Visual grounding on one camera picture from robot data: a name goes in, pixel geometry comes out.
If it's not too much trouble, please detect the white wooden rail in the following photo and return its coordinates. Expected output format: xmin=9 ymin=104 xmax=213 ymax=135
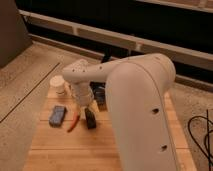
xmin=19 ymin=10 xmax=213 ymax=71

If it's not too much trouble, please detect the black eraser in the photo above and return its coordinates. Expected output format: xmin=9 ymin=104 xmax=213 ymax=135
xmin=85 ymin=108 xmax=96 ymax=129

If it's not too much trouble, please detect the black cable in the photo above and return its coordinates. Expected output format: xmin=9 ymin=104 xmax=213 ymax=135
xmin=187 ymin=109 xmax=213 ymax=171

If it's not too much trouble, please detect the black bowl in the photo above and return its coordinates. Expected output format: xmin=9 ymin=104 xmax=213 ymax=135
xmin=90 ymin=82 xmax=106 ymax=110

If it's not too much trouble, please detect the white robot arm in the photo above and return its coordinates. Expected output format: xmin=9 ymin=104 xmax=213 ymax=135
xmin=62 ymin=53 xmax=180 ymax=171

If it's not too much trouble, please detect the white ceramic cup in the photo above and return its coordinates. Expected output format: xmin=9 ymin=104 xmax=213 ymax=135
xmin=50 ymin=75 xmax=66 ymax=96

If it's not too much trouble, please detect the orange carrot toy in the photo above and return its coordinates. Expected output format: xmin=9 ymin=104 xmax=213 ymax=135
xmin=67 ymin=113 xmax=80 ymax=132

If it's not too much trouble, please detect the blue sponge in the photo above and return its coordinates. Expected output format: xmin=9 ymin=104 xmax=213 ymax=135
xmin=49 ymin=106 xmax=66 ymax=127

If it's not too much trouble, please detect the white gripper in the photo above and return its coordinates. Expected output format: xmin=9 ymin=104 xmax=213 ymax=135
xmin=71 ymin=82 xmax=99 ymax=116

